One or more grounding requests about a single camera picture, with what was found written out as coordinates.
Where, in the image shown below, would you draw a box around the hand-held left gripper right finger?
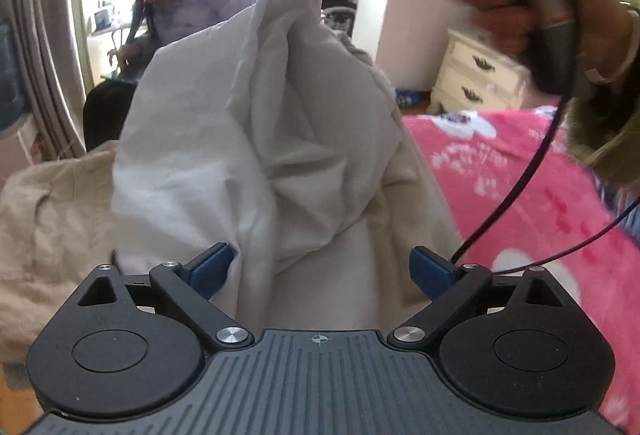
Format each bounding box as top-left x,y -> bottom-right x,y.
387,245 -> 568,351

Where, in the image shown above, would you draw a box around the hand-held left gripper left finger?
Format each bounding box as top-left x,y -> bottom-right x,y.
75,242 -> 253,353

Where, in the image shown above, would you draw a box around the white garment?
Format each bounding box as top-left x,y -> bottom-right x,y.
112,0 -> 466,331

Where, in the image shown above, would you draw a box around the beige pants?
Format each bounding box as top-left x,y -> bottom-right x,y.
0,147 -> 126,366

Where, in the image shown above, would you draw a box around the person's right forearm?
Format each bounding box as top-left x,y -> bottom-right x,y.
565,0 -> 640,196

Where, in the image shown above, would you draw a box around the person's right hand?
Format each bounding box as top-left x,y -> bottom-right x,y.
452,0 -> 628,83

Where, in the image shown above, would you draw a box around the white wristband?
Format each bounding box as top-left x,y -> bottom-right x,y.
585,5 -> 640,86

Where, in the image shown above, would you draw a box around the cream nightstand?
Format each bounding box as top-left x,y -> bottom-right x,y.
430,27 -> 531,113

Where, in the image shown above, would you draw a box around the red floral blanket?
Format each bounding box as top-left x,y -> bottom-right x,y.
402,107 -> 640,435

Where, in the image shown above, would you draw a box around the small folding table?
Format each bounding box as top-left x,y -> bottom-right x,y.
87,0 -> 151,86

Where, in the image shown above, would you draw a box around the grey curtain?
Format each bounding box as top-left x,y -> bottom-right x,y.
0,0 -> 88,160

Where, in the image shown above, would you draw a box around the black cable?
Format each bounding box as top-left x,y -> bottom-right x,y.
450,0 -> 583,266
492,197 -> 640,273

